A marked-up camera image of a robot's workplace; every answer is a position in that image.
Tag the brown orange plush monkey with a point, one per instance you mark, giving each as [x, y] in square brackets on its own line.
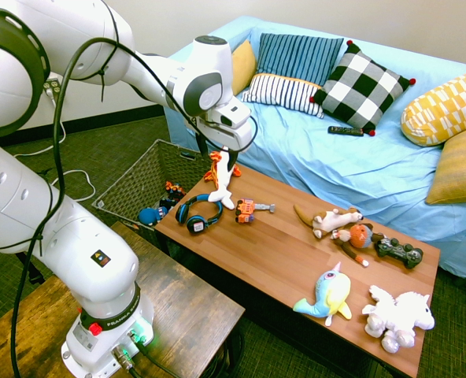
[357, 236]

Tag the reddish wooden coffee table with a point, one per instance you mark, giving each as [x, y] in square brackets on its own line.
[280, 256]

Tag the blue striped pillow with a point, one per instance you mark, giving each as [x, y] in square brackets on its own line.
[296, 57]

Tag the yellow striped pillow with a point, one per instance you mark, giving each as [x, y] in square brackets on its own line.
[459, 169]

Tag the brown white plush dog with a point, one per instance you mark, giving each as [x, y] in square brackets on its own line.
[327, 219]

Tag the white plush unicorn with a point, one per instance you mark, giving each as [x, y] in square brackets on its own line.
[400, 315]

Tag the blue black headphones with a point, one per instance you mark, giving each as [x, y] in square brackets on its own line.
[195, 225]

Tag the black orange robot toy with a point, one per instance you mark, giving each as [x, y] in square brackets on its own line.
[173, 193]

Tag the blue plush toy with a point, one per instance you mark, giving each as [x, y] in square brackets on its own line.
[148, 216]

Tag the black remote control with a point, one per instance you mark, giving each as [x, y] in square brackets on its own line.
[345, 130]

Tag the dark rustic wooden stand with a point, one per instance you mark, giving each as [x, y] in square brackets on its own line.
[186, 315]

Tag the light blue covered sofa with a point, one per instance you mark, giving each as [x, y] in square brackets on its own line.
[335, 169]

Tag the yellow white patterned bolster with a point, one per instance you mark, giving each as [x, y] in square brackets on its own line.
[441, 110]

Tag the blue yellow plush narwhal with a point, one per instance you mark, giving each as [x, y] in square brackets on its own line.
[331, 293]

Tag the dark woven wicker basket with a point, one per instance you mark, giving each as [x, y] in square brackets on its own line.
[138, 181]

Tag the black white checkered pillow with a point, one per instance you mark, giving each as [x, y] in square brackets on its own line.
[361, 84]

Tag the white orange plush fish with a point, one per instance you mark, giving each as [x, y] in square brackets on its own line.
[222, 185]

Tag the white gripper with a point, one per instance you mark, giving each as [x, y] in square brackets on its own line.
[229, 132]

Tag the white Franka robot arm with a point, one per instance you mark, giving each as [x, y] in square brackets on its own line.
[83, 252]

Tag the plain yellow pillow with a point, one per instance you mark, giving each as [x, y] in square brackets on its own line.
[242, 65]

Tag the black game controller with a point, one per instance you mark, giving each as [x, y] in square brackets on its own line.
[399, 250]

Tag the white navy striped pillow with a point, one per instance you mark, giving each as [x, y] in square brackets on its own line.
[282, 92]

